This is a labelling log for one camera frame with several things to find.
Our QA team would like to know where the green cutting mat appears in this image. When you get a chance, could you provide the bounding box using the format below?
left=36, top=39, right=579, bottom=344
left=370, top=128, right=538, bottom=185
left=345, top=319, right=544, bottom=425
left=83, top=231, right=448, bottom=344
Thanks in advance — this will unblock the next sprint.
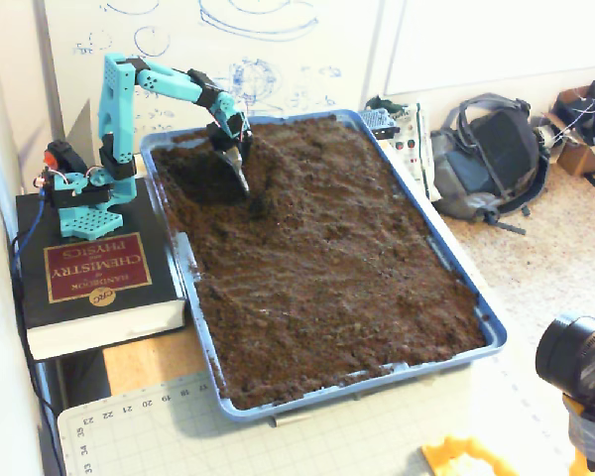
left=57, top=346, right=595, bottom=476

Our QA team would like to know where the cardboard box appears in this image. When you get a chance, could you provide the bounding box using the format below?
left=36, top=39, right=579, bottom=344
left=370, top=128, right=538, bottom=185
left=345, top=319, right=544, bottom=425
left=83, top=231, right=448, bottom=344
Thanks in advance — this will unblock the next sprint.
left=542, top=81, right=595, bottom=192

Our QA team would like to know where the whiteboard with blue drawings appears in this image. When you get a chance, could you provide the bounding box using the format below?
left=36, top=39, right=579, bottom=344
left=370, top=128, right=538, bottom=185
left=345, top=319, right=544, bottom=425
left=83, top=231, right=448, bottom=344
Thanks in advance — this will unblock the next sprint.
left=32, top=0, right=386, bottom=168

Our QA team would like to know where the blank white board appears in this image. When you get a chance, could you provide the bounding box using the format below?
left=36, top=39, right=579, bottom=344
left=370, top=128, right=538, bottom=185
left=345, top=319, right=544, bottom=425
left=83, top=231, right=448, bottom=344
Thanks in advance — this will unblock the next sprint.
left=381, top=0, right=595, bottom=98

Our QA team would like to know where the blue plastic tray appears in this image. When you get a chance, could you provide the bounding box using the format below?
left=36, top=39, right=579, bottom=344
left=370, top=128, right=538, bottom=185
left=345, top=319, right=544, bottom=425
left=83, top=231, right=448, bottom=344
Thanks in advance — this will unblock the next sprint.
left=138, top=108, right=508, bottom=423

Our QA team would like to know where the small metal bar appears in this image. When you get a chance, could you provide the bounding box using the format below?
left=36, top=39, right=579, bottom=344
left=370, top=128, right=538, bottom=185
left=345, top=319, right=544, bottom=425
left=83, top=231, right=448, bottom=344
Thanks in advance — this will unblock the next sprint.
left=270, top=414, right=312, bottom=428

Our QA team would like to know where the yellow plastic stand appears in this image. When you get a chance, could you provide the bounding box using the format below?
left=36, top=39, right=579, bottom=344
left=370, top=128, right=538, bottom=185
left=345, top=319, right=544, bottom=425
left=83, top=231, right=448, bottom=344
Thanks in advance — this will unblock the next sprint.
left=420, top=434, right=522, bottom=476

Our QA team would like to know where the teal robot arm with base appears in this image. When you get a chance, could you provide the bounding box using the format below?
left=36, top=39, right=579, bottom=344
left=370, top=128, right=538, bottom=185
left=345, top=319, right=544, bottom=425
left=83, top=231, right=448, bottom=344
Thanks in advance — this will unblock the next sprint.
left=42, top=53, right=252, bottom=239

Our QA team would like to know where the brown soil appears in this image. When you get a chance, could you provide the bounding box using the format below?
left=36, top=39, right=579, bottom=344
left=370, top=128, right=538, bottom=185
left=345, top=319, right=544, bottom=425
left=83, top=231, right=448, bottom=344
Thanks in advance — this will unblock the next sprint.
left=150, top=114, right=492, bottom=412

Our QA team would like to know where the black cable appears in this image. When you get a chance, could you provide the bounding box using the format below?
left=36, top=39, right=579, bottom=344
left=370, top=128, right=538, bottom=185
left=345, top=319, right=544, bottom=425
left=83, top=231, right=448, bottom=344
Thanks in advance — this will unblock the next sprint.
left=9, top=237, right=65, bottom=476

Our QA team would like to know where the grey backpack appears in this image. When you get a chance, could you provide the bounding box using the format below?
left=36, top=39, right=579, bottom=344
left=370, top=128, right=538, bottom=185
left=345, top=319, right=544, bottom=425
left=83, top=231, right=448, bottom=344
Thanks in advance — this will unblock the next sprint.
left=429, top=92, right=551, bottom=235

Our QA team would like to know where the perforated electronics box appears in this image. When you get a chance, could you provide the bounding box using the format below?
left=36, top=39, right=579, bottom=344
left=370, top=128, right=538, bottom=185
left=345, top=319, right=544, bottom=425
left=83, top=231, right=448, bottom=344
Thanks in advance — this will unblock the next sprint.
left=359, top=107, right=401, bottom=141

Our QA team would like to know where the white panel with red buttons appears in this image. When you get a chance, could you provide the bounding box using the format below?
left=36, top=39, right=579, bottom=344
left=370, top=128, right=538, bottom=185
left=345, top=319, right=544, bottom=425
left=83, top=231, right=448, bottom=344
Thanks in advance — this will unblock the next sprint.
left=389, top=102, right=440, bottom=202

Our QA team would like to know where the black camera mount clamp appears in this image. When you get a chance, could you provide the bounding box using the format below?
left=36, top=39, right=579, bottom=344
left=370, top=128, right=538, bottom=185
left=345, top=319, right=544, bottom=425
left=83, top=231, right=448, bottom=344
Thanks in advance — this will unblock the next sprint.
left=562, top=391, right=595, bottom=475

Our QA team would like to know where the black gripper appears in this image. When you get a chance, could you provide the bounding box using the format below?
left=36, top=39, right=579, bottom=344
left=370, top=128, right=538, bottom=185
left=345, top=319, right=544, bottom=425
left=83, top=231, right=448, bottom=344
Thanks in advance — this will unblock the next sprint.
left=206, top=122, right=256, bottom=195

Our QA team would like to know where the black chemistry physics handbook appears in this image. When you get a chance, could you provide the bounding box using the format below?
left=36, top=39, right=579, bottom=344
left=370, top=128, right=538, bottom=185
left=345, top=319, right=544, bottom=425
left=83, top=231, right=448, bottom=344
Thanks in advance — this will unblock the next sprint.
left=14, top=178, right=187, bottom=362

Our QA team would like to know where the blue cable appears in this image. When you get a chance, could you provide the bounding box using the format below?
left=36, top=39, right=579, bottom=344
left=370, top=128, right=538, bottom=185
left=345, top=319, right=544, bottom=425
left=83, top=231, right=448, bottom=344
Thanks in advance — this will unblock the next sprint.
left=9, top=190, right=49, bottom=279

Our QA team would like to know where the black camera lens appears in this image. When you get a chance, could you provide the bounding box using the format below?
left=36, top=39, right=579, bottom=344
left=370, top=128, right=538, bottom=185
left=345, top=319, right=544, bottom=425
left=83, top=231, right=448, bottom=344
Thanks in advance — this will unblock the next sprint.
left=534, top=311, right=595, bottom=398

